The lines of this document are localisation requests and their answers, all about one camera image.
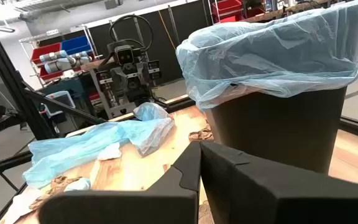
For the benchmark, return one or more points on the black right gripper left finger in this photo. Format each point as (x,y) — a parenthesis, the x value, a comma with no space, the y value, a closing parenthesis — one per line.
(120,205)

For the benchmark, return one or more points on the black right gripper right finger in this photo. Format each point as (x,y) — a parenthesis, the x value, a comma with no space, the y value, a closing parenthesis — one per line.
(275,193)

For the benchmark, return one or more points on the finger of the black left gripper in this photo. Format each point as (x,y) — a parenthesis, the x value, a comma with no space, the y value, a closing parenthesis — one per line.
(104,81)
(154,70)

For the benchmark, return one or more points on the blue plastic trash bag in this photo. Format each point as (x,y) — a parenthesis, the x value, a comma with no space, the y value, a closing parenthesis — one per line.
(275,53)
(89,140)

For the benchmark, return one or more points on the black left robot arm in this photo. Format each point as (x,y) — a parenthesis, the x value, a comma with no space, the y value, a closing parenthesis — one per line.
(126,93)

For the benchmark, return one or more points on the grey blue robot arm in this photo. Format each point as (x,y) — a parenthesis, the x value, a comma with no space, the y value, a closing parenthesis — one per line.
(61,63)

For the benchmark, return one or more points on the black trash bin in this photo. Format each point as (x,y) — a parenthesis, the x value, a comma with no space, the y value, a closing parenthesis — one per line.
(275,130)

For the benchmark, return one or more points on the blue storage bin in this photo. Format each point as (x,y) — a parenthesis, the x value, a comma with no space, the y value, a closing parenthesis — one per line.
(75,43)

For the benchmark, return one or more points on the grey teach pendant tablet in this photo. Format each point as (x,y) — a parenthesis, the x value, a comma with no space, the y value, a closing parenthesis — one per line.
(59,101)

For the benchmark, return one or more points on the red storage bin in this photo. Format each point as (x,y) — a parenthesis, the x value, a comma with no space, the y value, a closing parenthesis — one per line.
(45,51)
(227,9)
(50,75)

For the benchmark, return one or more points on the white crumpled tissue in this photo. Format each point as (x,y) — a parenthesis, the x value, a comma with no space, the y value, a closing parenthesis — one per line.
(20,202)
(109,151)

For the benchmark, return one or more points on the long brown crumpled paper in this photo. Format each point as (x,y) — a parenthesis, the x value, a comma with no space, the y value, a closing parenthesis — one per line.
(205,214)

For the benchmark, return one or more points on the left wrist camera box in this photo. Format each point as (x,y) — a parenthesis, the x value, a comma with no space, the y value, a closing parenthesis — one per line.
(124,55)

